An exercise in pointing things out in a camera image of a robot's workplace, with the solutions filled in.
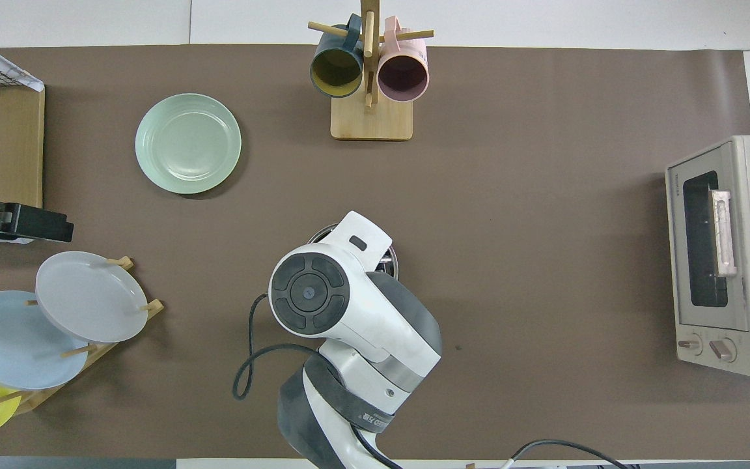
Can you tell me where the brown table mat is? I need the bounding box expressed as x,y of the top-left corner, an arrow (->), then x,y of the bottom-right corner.
0,44 -> 750,460

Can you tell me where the dark teal mug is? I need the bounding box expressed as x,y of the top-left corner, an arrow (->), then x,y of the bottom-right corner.
310,14 -> 365,98

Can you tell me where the glass lid with purple knob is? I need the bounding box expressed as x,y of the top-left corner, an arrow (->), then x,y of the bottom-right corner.
308,223 -> 400,282

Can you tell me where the black wire basket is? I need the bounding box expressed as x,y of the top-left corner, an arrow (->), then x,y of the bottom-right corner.
0,55 -> 32,90

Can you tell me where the light blue plate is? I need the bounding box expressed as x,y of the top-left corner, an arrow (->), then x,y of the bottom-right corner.
0,291 -> 89,390

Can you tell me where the wooden mug tree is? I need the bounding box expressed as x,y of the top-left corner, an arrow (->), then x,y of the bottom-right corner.
308,0 -> 434,141

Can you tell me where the mint green plate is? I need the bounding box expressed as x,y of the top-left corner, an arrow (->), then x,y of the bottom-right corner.
135,93 -> 242,195

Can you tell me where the grey plate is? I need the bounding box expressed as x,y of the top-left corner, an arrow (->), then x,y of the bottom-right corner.
35,251 -> 149,344

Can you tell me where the wooden shelf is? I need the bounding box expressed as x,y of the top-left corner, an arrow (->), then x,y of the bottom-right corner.
0,49 -> 46,208

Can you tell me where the wooden plate rack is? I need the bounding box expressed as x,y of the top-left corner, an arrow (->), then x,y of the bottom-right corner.
0,256 -> 165,416

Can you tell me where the pink ribbed mug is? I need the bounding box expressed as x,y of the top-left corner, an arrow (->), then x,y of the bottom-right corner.
377,16 -> 430,103

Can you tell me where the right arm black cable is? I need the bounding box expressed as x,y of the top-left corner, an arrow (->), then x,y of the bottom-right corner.
232,293 -> 633,469

